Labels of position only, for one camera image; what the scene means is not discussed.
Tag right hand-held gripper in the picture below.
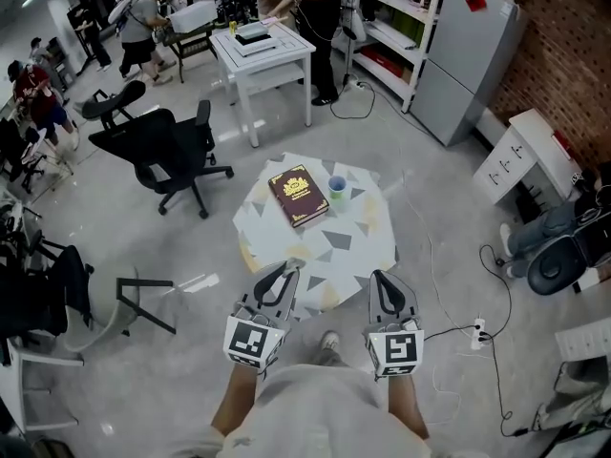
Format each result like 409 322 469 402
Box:
364 268 426 381

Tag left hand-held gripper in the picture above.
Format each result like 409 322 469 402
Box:
221 260 302 372

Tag small cup blue inside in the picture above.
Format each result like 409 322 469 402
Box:
327 175 350 202

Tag person's right forearm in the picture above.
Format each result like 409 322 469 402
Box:
385 374 431 441

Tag person's left forearm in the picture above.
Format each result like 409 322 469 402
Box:
209 363 268 441

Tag round wooden table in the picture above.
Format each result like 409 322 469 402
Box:
238 240 263 276

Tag white tablecloth grey triangles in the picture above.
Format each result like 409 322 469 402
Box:
232 152 400 323

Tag maroon book gold print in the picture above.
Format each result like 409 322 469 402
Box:
267 163 331 230

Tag person's beige shirt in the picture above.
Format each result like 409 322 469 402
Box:
157 364 478 458

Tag grey chair black legs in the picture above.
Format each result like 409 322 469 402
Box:
63 265 179 353

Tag white drawer cabinet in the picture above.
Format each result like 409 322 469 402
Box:
472 108 581 209

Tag black office chair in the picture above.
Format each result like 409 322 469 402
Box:
88 98 235 220

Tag black chair draped with clothes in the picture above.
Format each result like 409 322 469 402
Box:
0 243 96 347

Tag white desk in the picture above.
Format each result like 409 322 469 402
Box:
0 331 86 436

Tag grey refrigerator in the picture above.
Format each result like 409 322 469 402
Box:
410 0 521 148

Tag white shelving unit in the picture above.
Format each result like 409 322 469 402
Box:
341 0 448 114

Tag flat red box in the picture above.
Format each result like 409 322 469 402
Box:
360 45 414 83

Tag black saddle stool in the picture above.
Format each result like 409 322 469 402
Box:
80 79 147 132

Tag white square table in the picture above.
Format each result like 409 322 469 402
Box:
208 21 318 149

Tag white tray stack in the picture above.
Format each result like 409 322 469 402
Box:
232 20 282 58

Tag dark work table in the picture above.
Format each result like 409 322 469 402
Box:
161 24 221 84

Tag green storage boxes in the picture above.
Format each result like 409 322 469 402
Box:
390 10 426 42

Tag large white box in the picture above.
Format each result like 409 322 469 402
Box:
169 1 216 34

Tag black swivel chair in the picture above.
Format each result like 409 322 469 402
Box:
0 116 49 195

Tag long white cable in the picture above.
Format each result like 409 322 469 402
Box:
400 169 476 333

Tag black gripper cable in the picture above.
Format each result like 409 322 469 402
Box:
422 327 478 344

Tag white looped cable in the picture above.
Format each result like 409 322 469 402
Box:
432 350 464 427

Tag black power cable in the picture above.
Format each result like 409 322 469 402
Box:
479 334 532 439
478 243 514 341

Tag black looped cable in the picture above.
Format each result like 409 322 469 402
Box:
328 82 377 120

